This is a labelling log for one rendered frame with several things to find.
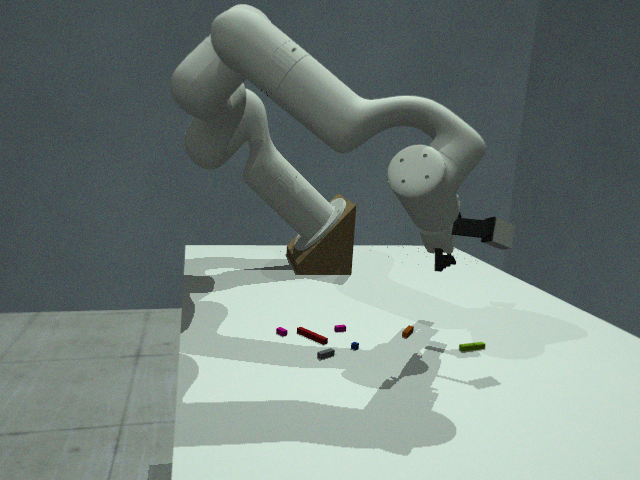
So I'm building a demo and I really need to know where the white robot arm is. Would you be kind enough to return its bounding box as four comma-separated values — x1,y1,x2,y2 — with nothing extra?
170,4,515,251

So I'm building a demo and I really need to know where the orange rod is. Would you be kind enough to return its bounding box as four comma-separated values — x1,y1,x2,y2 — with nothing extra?
402,325,414,338

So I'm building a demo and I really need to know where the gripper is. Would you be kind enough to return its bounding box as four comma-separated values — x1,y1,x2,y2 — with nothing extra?
420,224,456,272

